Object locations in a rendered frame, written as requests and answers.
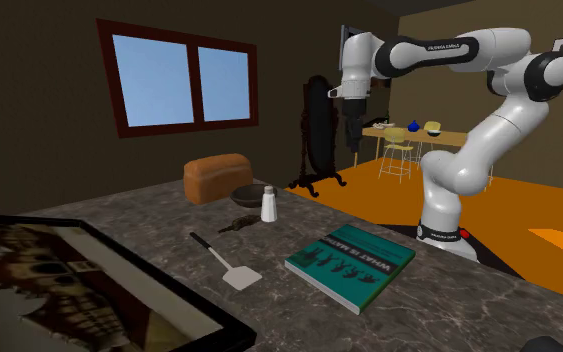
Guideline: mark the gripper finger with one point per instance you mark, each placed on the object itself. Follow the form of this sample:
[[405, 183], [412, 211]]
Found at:
[[353, 134]]

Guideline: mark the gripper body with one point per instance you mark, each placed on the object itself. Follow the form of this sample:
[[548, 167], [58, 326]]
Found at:
[[353, 106]]

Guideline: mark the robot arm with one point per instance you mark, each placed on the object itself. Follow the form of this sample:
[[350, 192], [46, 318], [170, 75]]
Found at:
[[486, 146]]

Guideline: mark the dark standing mirror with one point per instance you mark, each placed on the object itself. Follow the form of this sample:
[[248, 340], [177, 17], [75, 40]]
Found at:
[[321, 131]]

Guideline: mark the wooden dining table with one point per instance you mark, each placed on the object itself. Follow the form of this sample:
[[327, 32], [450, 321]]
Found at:
[[449, 138]]

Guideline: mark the white salt shaker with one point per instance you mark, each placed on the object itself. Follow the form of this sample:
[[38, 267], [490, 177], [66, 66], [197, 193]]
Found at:
[[269, 204]]

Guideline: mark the dark grey bowl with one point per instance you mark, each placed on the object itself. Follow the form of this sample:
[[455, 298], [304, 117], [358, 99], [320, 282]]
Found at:
[[248, 195]]

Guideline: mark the teal book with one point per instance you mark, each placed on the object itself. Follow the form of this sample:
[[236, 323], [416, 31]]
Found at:
[[351, 265]]

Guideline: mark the brown bread loaf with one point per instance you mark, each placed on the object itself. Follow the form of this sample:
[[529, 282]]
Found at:
[[217, 177]]

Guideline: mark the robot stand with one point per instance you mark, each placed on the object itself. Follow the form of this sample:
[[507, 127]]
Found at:
[[500, 263]]

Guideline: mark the black framed picture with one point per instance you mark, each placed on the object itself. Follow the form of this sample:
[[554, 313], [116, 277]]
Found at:
[[81, 287]]

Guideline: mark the grey wall picture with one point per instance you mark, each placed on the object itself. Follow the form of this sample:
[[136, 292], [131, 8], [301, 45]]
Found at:
[[344, 41]]

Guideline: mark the window with dark red frame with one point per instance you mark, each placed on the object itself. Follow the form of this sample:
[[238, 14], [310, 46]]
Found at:
[[183, 78]]

